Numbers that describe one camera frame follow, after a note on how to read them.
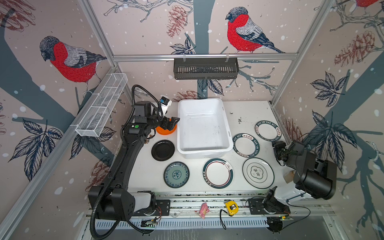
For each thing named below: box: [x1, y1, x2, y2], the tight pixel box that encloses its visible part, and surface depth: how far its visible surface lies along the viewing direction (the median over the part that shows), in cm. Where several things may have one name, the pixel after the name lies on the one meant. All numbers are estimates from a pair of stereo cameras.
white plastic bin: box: [177, 98, 234, 159], surface depth 103 cm
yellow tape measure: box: [225, 200, 239, 216], surface depth 74 cm
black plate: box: [151, 139, 175, 162], surface depth 94 cm
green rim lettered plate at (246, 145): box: [232, 133, 260, 158], surface depth 99 cm
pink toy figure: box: [199, 202, 210, 219], surface depth 73 cm
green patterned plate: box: [163, 161, 190, 189], surface depth 86 cm
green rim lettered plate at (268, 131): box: [255, 120, 282, 142], surface depth 106 cm
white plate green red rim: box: [202, 158, 234, 190], surface depth 86 cm
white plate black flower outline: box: [242, 157, 275, 190], surface depth 87 cm
